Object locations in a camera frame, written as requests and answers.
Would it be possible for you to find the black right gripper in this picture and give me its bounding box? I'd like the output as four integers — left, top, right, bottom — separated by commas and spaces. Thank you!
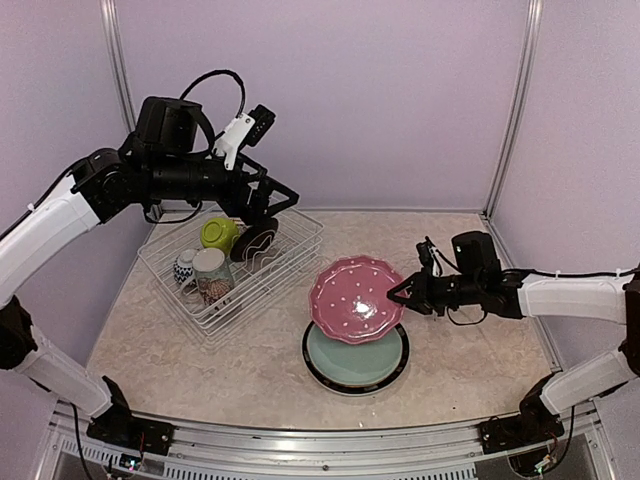
388, 265, 483, 316

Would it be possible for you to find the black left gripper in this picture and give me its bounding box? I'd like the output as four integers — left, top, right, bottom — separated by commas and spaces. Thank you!
148, 151, 300, 224

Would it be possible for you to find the pink dotted scalloped plate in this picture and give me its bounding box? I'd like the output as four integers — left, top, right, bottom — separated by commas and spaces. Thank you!
309, 255, 404, 345

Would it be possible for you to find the light teal flower plate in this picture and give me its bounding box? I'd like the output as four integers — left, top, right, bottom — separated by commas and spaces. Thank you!
306, 325, 403, 387

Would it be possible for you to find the black rimmed striped plate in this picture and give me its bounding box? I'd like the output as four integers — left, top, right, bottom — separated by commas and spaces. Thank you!
301, 322, 410, 396

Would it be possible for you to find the red teal floral plate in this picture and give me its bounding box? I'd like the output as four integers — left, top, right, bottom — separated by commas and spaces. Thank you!
314, 378, 386, 397

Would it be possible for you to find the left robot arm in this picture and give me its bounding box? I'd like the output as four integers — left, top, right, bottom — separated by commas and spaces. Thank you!
1, 96, 299, 445

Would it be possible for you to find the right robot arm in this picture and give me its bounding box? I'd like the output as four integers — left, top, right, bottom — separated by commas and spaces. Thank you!
387, 231, 639, 444

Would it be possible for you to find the black wavy line bowl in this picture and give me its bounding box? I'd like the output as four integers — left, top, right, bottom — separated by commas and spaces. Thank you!
229, 231, 277, 263

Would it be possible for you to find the lime green bowl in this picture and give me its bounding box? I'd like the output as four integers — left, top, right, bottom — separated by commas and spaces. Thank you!
200, 217, 240, 254

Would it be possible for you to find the seashell print mug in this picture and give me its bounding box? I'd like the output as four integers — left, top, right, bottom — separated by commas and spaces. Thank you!
180, 248, 235, 306

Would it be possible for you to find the blue white patterned cup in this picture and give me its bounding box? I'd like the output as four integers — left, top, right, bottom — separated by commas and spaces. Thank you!
173, 248, 199, 286

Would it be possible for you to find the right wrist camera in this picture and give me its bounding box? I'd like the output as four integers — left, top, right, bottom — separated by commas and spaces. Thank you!
416, 236, 443, 277

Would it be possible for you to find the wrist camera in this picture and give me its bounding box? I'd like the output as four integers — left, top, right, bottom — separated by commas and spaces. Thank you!
416, 236, 443, 277
213, 104, 276, 171

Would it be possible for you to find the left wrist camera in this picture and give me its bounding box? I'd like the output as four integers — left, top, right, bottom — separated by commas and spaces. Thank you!
213, 104, 276, 171

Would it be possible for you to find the white wire dish rack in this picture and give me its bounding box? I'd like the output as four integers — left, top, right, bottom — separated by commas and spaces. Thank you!
138, 207, 324, 337

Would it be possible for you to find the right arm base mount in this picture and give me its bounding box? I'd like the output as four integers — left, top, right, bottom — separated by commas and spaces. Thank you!
478, 382, 565, 454

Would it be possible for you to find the aluminium front rail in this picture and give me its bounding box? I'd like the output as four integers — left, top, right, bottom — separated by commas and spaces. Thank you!
34, 402, 618, 479

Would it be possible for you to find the left aluminium corner post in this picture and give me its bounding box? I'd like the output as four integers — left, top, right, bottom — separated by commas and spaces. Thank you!
99, 0, 136, 133

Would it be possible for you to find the aluminium corner post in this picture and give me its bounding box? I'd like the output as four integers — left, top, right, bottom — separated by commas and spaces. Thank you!
483, 0, 544, 222
99, 0, 136, 133

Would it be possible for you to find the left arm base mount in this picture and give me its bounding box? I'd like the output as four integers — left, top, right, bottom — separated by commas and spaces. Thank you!
86, 376, 176, 456

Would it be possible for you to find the right aluminium corner post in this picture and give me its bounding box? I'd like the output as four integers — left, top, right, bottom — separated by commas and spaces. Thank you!
483, 0, 544, 222

